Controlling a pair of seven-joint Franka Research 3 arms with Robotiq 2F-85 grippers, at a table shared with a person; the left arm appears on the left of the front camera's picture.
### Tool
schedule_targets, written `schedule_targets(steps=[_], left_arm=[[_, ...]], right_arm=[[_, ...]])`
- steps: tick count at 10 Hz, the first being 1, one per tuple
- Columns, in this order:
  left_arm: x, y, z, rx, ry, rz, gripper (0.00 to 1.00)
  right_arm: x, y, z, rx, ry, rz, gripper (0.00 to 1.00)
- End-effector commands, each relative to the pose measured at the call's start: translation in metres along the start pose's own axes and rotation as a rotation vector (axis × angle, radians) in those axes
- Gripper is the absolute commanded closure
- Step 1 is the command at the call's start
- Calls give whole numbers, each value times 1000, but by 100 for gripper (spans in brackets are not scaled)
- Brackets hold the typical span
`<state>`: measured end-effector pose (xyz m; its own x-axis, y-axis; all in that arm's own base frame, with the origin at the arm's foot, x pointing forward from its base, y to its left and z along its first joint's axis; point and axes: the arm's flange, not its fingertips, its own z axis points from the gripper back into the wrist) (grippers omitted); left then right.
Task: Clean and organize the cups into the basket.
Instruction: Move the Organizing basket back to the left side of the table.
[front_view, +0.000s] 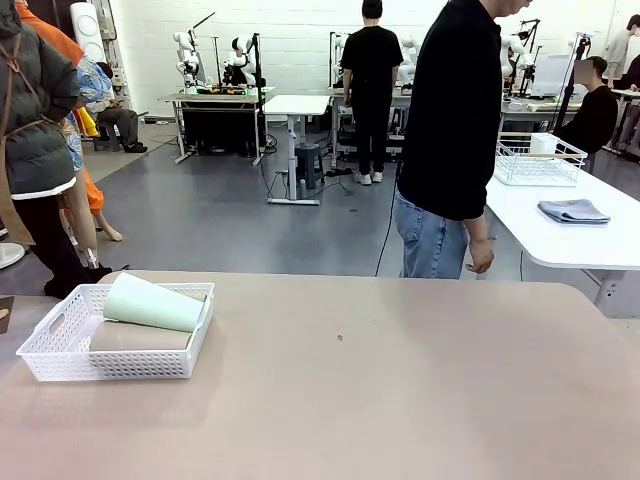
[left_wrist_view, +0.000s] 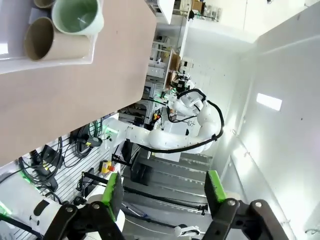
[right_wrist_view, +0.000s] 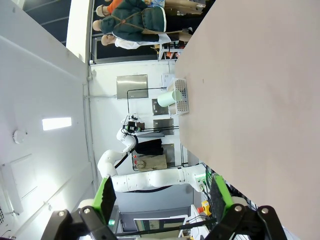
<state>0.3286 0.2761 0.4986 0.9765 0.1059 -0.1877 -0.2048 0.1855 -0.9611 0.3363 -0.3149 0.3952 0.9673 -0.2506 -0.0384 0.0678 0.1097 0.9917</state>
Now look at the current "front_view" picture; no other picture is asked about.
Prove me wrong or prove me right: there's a light grey monitor panel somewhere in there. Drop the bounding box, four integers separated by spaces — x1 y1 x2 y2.
530 53 572 99

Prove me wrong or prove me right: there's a white height-adjustable desk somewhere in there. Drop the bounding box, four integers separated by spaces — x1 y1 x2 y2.
262 93 332 206

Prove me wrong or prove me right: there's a pale green cup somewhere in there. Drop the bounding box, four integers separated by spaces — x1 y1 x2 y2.
102 272 209 334

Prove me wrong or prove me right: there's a white perforated plastic basket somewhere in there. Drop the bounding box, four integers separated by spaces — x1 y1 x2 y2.
16 282 216 383

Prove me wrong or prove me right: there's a white tower air conditioner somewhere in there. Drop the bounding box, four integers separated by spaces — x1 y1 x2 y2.
69 2 109 64

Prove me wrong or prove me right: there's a black camera frame stand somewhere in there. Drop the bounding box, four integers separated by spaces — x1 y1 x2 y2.
249 32 269 146

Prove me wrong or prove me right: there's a black tripod stand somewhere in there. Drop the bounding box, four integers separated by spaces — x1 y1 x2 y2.
557 32 594 126

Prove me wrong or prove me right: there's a black hanging cable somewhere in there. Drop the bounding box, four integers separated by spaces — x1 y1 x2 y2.
374 162 401 277

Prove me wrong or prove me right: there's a person in green puffer jacket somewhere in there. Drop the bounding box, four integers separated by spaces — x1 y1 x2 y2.
0 0 114 301

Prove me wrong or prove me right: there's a grey workbench desk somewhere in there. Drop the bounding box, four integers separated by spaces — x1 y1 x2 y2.
329 84 416 169

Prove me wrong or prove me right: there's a grey plastic stool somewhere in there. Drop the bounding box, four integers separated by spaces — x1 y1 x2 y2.
293 143 326 190

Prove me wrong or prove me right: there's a seated person in black top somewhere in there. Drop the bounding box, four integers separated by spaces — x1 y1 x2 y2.
554 55 620 156

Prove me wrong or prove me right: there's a person in black sweater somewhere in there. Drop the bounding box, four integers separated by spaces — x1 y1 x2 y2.
393 0 526 280

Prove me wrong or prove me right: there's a person's right forearm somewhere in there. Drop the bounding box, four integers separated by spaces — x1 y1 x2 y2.
466 216 495 244

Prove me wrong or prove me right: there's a person's right hand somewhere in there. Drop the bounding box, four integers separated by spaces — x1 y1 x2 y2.
464 238 497 276

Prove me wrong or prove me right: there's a blue-grey cloth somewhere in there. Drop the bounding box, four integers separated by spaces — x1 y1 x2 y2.
537 198 612 226

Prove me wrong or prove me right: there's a standing person in black t-shirt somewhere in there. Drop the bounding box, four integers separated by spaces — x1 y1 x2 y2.
340 0 404 186

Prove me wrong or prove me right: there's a dark brown board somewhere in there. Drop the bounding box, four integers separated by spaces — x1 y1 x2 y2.
0 295 16 335

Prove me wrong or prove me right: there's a person in grey top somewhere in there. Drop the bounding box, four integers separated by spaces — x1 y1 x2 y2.
602 14 640 92

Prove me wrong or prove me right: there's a grey frame robot desk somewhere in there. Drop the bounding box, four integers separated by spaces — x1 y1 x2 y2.
158 85 277 166

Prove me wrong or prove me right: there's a mannequin in orange clothes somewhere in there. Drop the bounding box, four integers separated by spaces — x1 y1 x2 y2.
14 0 124 262

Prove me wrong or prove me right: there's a white wire dish rack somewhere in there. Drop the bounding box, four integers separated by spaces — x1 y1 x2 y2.
495 133 589 188

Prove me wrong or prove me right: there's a white round stand base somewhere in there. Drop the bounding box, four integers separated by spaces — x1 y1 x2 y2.
0 242 26 271

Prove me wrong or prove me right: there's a seated person with dark trousers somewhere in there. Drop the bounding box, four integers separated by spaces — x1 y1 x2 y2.
92 59 149 154

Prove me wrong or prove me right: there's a white cylinder container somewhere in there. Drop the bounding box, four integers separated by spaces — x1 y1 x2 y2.
530 132 559 157

